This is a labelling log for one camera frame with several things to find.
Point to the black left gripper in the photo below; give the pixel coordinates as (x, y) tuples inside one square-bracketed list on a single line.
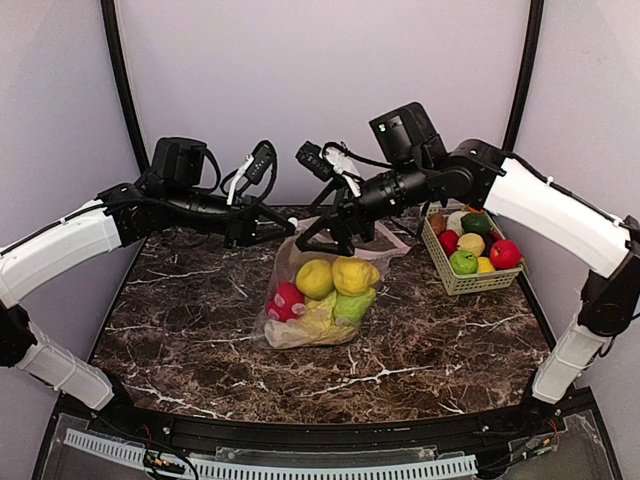
[(235, 226)]

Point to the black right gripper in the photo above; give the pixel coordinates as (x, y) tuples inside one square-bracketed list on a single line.
[(347, 215)]

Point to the yellow lemon toy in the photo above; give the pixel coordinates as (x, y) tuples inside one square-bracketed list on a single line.
[(353, 276)]

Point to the red tomato toy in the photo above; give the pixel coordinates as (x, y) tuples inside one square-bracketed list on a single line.
[(287, 303)]

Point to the clear dotted zip top bag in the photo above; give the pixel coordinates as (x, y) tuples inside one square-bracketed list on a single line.
[(385, 247)]

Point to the green wrinkled fruit toy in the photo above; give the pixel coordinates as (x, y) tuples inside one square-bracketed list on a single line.
[(349, 310)]

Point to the napa cabbage toy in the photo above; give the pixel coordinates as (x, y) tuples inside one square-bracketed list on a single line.
[(316, 327)]

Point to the yellow round fruit toy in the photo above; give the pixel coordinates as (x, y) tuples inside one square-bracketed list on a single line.
[(314, 279)]

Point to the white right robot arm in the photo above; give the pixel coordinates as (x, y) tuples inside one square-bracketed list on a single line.
[(500, 182)]

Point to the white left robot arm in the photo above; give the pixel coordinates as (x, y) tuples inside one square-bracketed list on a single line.
[(166, 195)]

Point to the brown potato toy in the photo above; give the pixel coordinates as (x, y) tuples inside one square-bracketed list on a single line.
[(438, 223)]

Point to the small red fruit toy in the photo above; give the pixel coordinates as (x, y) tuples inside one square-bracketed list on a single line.
[(448, 240)]

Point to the white garlic toy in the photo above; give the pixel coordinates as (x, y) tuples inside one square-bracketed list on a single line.
[(454, 222)]

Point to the dark green round fruit toy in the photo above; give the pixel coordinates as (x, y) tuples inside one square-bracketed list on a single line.
[(476, 223)]

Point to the green apple toy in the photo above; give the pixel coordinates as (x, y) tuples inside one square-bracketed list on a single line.
[(463, 263)]

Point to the pale small cabbage toy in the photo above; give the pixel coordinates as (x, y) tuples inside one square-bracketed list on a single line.
[(471, 242)]

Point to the small yellow fruit toy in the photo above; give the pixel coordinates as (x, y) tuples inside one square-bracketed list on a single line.
[(484, 265)]

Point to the red apple toy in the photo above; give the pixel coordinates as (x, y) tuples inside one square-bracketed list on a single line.
[(505, 254)]

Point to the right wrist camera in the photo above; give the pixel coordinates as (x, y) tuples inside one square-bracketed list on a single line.
[(332, 166)]

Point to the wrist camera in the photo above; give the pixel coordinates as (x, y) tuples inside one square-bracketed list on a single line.
[(332, 166), (263, 158)]

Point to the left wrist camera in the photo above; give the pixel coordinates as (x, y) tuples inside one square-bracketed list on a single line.
[(263, 158)]

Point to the white slotted cable duct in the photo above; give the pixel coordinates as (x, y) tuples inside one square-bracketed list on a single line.
[(232, 463)]

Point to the black corner frame post left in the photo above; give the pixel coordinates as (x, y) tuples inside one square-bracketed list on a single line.
[(123, 87)]

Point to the black corner frame post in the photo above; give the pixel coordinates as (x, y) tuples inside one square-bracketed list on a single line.
[(123, 87), (525, 73)]

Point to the black corner frame post right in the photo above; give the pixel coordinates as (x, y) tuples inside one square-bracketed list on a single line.
[(525, 73)]

